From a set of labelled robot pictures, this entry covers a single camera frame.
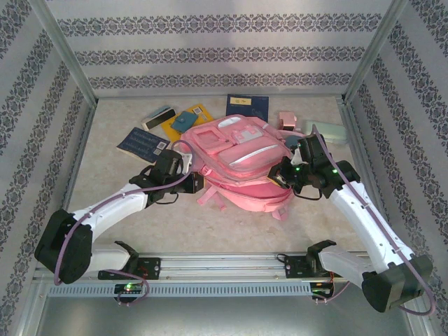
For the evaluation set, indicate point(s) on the teal notebook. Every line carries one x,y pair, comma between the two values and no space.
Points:
290,141

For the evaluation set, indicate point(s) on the light green pencil case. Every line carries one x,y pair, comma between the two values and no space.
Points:
332,134

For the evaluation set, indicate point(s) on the navy book with white text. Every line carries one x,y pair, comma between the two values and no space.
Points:
140,141

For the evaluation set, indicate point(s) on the pink backpack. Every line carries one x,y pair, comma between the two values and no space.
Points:
245,150

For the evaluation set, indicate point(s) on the yellow book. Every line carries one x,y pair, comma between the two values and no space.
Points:
171,132

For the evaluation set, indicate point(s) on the pink pencil sharpener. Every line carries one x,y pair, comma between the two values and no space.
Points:
287,120

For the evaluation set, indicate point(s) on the black white eraser box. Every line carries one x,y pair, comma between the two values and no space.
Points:
157,119

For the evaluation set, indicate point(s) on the teal snap pouch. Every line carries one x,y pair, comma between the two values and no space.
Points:
183,120

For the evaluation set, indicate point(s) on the navy book with gold label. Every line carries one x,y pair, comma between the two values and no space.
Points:
245,105

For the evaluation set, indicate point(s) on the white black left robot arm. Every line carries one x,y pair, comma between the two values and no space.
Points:
115,206

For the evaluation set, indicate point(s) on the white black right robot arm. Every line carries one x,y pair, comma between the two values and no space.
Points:
364,217

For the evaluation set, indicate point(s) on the left controller board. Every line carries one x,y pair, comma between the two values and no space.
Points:
129,287

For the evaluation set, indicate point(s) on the controller board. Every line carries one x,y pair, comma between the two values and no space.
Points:
129,287
320,290

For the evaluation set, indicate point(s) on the right controller board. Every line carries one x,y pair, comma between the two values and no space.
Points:
320,290

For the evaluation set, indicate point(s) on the grey metal panel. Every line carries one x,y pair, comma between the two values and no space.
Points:
224,318

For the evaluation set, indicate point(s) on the aluminium table side rail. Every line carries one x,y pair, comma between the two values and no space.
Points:
353,133
75,168

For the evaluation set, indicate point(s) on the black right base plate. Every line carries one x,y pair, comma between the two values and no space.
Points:
295,267

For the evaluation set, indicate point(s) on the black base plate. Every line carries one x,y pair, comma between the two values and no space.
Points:
154,269
295,267

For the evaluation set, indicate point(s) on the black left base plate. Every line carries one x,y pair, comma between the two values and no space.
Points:
154,269

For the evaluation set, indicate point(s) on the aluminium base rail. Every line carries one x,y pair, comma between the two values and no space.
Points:
217,266

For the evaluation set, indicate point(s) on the aluminium frame post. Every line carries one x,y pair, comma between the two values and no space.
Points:
62,45
375,45

